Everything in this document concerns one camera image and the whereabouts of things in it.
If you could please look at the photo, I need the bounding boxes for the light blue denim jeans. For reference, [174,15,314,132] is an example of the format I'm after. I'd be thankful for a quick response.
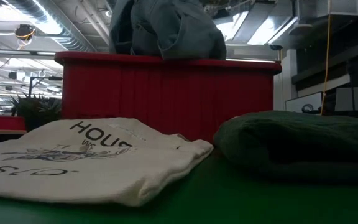
[108,0,227,61]

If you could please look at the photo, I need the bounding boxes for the dark green shirt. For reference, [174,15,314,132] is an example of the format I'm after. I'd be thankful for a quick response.
[213,110,358,185]

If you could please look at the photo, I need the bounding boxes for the red plastic laundry bin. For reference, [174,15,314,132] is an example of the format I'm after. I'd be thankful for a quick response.
[53,50,283,143]

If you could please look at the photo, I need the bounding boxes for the beige Houston tote bag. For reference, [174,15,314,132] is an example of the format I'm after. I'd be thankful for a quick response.
[0,117,214,208]

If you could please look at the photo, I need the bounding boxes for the green table mat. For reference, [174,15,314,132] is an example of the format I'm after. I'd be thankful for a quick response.
[0,148,358,224]

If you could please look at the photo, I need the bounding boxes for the small green spiky plant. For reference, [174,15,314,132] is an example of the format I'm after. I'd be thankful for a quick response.
[10,92,63,132]

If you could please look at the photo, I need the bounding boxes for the silver spiral ventilation duct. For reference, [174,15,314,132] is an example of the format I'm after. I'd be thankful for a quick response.
[4,0,96,52]

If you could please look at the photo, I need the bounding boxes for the yellow hanging cable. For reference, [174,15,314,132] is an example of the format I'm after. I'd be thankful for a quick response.
[319,0,333,116]

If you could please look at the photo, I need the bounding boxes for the black yellow ceiling cable reel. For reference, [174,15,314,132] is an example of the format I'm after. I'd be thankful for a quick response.
[14,24,37,42]

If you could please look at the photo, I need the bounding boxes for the white wall panel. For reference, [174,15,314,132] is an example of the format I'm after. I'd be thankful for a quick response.
[334,86,358,113]

